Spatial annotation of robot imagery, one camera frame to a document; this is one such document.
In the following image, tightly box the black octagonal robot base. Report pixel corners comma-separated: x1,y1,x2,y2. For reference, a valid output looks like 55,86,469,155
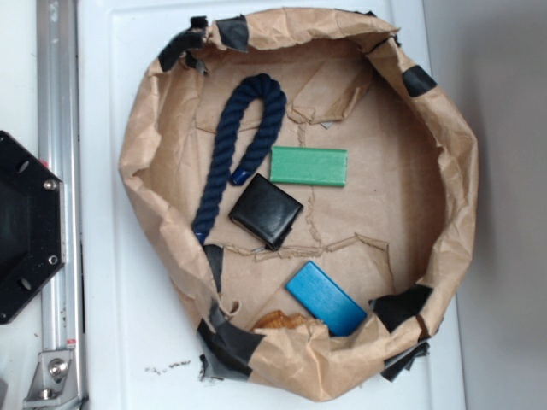
1,132,64,325

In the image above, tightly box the green rectangular block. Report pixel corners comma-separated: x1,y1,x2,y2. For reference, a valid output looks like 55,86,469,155
269,146,348,187

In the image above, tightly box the blue rectangular block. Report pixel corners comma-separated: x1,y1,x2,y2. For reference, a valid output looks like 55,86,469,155
285,261,368,337

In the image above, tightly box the black leather wallet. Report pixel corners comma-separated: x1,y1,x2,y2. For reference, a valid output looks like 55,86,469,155
229,174,303,250

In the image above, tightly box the brown paper bag bin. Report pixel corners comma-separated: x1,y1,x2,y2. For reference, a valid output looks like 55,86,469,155
119,8,478,401

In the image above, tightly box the orange wooden object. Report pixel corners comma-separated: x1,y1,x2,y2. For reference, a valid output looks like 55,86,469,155
252,310,318,331

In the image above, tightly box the navy blue twisted rope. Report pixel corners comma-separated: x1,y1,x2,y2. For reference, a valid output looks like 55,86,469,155
191,73,288,247

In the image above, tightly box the aluminium extrusion rail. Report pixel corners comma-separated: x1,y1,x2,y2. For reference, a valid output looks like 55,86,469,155
37,1,89,409

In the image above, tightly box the metal corner bracket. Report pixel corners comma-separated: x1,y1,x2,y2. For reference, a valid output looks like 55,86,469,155
23,349,78,409

